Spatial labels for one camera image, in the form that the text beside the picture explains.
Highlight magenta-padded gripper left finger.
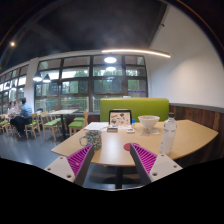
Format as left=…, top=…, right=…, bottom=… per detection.
left=44, top=143, right=96, bottom=187

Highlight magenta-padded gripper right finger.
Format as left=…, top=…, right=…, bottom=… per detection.
left=129, top=143, right=184, bottom=186

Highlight clear plastic water bottle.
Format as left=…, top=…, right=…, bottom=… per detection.
left=159, top=112, right=178, bottom=155

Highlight flat round red coaster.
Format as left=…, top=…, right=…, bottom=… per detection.
left=123, top=142, right=140, bottom=152

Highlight speckled green-white mug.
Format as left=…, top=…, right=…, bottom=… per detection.
left=79, top=129, right=103, bottom=151

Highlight white paper napkin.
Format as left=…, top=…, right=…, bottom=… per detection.
left=140, top=128, right=161, bottom=137

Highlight white ceramic bowl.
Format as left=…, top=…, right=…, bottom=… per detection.
left=137, top=115, right=161, bottom=131

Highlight white paper sheets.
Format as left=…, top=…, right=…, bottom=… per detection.
left=83, top=121, right=110, bottom=132

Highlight wooden chairs with green seats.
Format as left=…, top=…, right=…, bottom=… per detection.
left=0, top=110, right=90, bottom=141

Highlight small dark flat box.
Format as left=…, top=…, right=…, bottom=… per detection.
left=106, top=125, right=119, bottom=133

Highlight black tablet with stickers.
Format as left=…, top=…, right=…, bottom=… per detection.
left=108, top=109, right=133, bottom=129

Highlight light wooden dining table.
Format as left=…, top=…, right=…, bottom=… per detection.
left=48, top=108, right=80, bottom=140

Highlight green upholstered bench backrest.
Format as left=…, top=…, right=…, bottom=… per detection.
left=99, top=97, right=170, bottom=123

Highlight person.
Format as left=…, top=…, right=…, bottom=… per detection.
left=9, top=97, right=34, bottom=138
left=7, top=99, right=21, bottom=118

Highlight black pendant lamps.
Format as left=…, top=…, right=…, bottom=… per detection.
left=32, top=55, right=118, bottom=84

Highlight curved linear ceiling light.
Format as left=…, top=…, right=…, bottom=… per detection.
left=101, top=48, right=172, bottom=59

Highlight dark-framed window wall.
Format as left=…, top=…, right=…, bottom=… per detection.
left=0, top=54, right=149, bottom=115

